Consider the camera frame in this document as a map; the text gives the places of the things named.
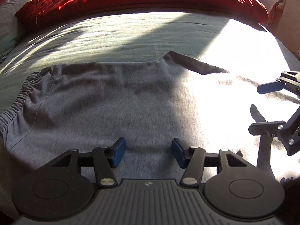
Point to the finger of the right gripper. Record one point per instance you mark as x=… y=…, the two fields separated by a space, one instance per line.
x=271 y=129
x=270 y=87

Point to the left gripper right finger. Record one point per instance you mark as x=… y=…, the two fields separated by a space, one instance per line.
x=191 y=159

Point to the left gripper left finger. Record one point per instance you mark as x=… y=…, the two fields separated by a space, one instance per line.
x=107 y=159

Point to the grey sweatpants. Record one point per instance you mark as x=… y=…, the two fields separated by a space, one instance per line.
x=83 y=106

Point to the green plaid bed blanket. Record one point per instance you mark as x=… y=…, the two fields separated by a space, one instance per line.
x=135 y=37

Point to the orange right curtain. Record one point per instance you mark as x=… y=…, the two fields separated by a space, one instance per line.
x=274 y=15

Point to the red duvet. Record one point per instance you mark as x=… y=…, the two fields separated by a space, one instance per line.
x=36 y=15

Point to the grey plaid pillow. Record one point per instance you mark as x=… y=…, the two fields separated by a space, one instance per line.
x=11 y=30

